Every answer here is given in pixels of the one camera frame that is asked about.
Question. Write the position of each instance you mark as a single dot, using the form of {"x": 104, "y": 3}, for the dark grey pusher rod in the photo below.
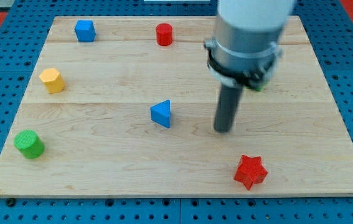
{"x": 226, "y": 108}

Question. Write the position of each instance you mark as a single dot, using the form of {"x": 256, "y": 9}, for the wooden board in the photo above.
{"x": 100, "y": 141}

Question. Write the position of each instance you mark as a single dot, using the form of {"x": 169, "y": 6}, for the red star block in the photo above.
{"x": 250, "y": 171}

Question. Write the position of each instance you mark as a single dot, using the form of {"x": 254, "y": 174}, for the red cylinder block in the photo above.
{"x": 164, "y": 34}

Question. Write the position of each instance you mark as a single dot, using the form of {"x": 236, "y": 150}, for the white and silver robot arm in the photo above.
{"x": 244, "y": 50}

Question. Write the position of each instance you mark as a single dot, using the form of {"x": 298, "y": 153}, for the yellow hexagon block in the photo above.
{"x": 52, "y": 79}

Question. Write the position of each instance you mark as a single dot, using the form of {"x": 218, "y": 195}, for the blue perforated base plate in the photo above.
{"x": 329, "y": 25}

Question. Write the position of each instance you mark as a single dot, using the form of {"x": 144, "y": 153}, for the green cylinder block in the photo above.
{"x": 29, "y": 144}

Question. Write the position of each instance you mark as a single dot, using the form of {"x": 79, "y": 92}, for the blue triangle block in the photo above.
{"x": 161, "y": 113}

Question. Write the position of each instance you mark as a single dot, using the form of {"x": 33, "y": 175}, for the green block behind arm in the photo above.
{"x": 257, "y": 86}

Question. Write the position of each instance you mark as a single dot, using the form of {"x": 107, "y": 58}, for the blue cube block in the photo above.
{"x": 85, "y": 31}

